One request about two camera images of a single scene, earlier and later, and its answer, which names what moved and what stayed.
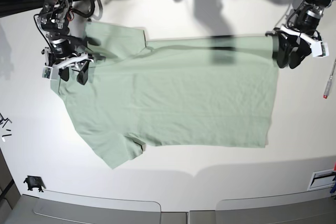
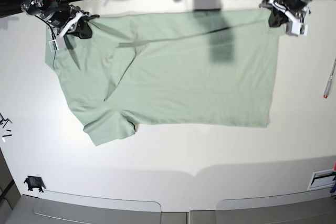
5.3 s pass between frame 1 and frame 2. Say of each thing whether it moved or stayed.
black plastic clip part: stayed
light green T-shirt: moved
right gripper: moved
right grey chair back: stayed
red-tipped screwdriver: stayed
